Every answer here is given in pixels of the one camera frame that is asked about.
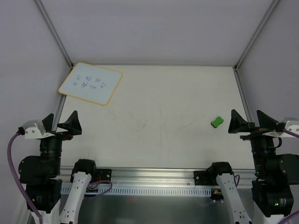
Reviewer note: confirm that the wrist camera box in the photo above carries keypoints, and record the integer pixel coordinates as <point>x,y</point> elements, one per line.
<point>33,129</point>
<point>287,128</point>

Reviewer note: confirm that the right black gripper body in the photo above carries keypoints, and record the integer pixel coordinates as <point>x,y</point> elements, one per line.
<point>257,133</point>

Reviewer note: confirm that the green whiteboard eraser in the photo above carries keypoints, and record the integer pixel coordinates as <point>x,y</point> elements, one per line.
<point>218,121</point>

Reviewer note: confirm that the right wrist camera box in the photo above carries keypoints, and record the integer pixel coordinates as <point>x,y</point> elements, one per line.
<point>287,128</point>

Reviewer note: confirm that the aluminium mounting rail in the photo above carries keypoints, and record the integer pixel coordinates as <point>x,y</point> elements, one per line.
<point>159,177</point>

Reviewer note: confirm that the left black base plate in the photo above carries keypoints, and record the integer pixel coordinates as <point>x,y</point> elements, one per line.
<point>103,174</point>

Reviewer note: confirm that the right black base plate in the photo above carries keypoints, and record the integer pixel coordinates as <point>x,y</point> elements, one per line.
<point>204,178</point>

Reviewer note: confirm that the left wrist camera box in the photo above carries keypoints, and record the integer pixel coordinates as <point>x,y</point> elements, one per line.
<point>33,129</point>

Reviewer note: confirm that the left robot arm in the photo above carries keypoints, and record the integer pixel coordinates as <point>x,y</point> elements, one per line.
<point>39,173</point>

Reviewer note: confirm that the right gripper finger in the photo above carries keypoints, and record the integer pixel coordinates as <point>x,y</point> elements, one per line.
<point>238,124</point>
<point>266,121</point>

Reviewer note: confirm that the right aluminium frame post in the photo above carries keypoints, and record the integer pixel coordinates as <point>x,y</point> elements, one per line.
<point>267,15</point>

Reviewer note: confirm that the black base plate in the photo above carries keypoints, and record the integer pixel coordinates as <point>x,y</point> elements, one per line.
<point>204,178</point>
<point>103,174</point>

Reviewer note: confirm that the yellow-framed whiteboard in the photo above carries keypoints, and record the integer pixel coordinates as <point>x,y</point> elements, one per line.
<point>91,83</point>

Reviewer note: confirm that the aluminium frame post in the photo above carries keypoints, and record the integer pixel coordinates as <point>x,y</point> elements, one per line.
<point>55,36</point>
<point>267,15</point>

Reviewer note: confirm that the left aluminium frame post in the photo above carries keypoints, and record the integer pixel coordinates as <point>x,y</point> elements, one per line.
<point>55,36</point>

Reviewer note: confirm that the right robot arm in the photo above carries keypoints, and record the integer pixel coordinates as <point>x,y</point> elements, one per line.
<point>275,173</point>

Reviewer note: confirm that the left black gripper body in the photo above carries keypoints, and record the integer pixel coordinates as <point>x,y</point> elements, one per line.
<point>59,134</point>

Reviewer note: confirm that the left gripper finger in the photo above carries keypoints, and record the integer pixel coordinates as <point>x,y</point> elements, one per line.
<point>72,124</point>
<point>48,122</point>

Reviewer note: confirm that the white slotted cable duct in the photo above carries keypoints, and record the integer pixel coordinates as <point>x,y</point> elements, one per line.
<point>144,191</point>

